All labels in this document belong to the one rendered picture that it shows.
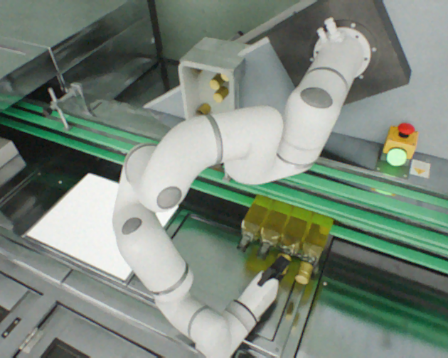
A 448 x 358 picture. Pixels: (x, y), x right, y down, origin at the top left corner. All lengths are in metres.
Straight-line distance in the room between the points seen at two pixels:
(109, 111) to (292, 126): 0.90
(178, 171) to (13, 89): 1.06
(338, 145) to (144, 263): 0.66
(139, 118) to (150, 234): 0.80
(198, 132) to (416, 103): 0.63
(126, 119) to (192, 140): 0.83
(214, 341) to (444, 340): 0.64
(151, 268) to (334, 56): 0.54
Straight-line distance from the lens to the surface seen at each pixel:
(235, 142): 0.58
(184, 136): 0.55
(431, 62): 0.98
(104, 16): 1.80
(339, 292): 1.14
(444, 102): 1.03
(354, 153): 1.05
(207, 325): 0.77
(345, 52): 0.83
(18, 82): 1.53
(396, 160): 1.01
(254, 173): 0.66
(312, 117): 0.64
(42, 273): 1.25
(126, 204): 0.69
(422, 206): 1.00
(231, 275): 1.09
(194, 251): 1.14
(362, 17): 0.88
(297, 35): 0.93
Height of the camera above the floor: 1.63
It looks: 38 degrees down
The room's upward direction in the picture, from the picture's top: 147 degrees counter-clockwise
